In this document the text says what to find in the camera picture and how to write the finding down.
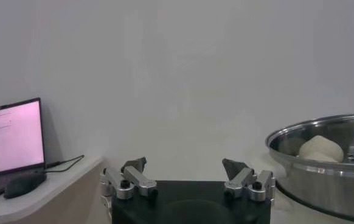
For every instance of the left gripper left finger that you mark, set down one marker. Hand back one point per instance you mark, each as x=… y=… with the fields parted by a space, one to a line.
x=134 y=181

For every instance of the black computer mouse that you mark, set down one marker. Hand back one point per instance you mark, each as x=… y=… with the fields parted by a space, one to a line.
x=25 y=184

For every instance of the cream electric cooker pot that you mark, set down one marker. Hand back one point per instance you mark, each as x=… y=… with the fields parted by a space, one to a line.
x=282 y=202

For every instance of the stainless steel steamer basket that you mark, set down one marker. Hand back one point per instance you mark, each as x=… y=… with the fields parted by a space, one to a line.
x=317 y=188

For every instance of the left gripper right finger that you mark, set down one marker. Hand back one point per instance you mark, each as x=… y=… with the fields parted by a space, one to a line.
x=247 y=182

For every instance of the white steamed baozi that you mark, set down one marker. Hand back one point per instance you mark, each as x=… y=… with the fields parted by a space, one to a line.
x=321 y=149

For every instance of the white side desk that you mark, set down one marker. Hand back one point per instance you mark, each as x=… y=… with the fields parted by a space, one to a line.
x=58 y=185

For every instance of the black laptop with white screen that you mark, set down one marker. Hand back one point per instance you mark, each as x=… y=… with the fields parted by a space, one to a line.
x=9 y=137

